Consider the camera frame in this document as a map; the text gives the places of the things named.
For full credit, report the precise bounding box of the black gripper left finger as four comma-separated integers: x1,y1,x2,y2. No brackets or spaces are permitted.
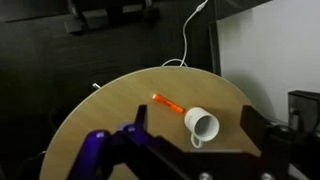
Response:
117,104,150,138

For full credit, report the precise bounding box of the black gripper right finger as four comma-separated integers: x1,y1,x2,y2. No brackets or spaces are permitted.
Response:
239,104,278,152

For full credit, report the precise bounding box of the orange highlighter marker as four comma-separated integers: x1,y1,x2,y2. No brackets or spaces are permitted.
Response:
152,93,186,114

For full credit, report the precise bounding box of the white ceramic mug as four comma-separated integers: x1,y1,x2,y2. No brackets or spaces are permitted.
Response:
184,106,221,150

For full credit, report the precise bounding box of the round wooden table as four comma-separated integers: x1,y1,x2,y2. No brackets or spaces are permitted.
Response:
39,65,262,180

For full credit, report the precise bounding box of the black box device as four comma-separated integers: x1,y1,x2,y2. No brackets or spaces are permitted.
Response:
287,89,320,133

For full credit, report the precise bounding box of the black vertical panel edge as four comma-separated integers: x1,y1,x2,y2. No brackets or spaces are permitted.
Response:
208,21,222,77

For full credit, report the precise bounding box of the black chair base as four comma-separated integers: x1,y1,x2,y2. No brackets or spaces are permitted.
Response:
63,0,161,34

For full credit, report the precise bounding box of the white cable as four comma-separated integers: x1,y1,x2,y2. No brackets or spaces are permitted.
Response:
92,0,210,90

